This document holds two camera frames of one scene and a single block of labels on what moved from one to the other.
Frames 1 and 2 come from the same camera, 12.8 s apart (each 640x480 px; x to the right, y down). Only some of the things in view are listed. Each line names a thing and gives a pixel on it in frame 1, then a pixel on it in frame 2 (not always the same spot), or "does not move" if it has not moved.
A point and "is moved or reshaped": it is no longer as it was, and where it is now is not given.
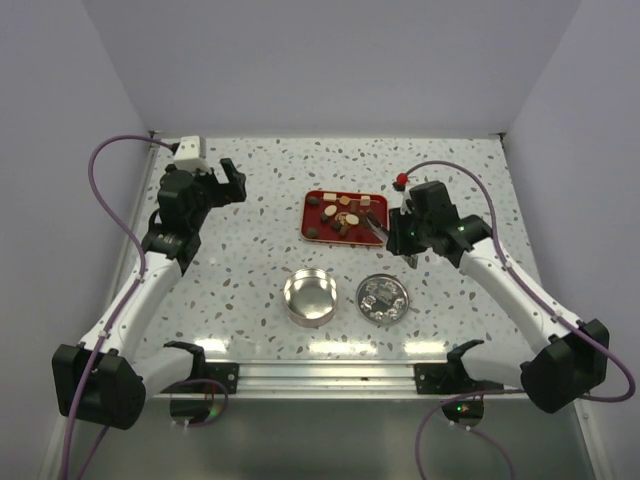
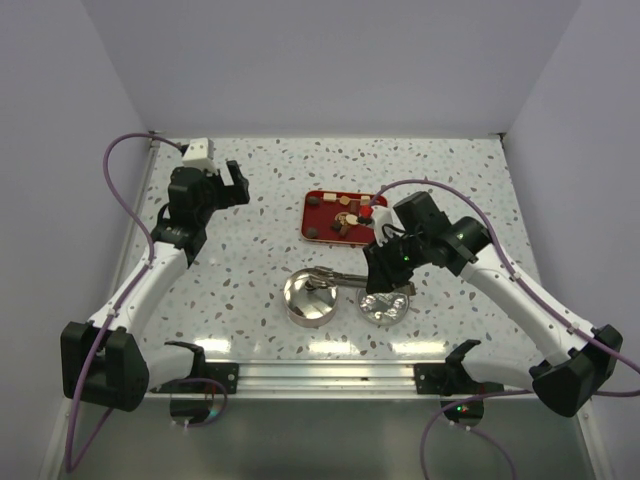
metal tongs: x=381 y=231 is moved or reshaped
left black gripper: x=225 y=192 does not move
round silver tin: x=310 y=296 does not move
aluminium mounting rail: x=326 y=376 does not move
